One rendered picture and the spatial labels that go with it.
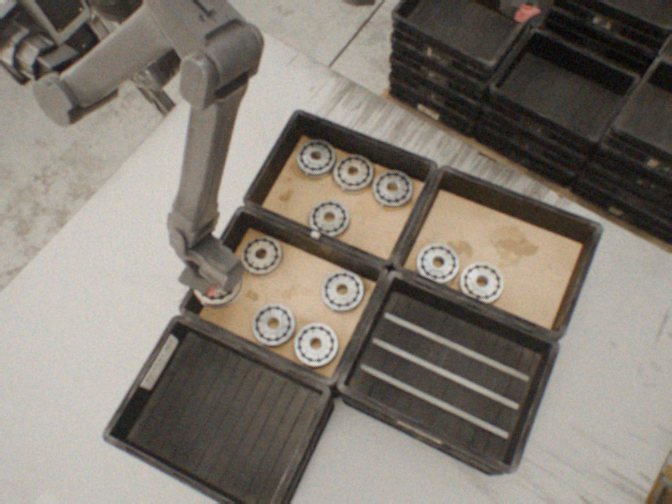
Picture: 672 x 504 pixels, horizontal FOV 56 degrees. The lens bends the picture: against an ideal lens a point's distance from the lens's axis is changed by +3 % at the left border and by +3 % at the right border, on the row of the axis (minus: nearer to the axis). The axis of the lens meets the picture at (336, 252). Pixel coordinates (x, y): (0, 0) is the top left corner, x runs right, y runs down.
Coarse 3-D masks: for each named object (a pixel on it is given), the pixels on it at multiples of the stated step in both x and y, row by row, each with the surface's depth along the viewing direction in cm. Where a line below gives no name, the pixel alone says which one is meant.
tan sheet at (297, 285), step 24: (288, 264) 153; (312, 264) 152; (264, 288) 151; (288, 288) 150; (312, 288) 150; (216, 312) 149; (240, 312) 149; (312, 312) 148; (360, 312) 147; (336, 360) 143
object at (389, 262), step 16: (304, 112) 157; (288, 128) 155; (336, 128) 155; (384, 144) 152; (416, 160) 151; (432, 160) 150; (256, 176) 151; (432, 176) 148; (256, 208) 148; (416, 208) 145; (288, 224) 146; (336, 240) 143; (400, 240) 143; (368, 256) 142
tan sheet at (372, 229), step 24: (288, 168) 163; (384, 168) 161; (288, 192) 160; (312, 192) 160; (336, 192) 159; (288, 216) 157; (360, 216) 156; (384, 216) 156; (360, 240) 154; (384, 240) 154
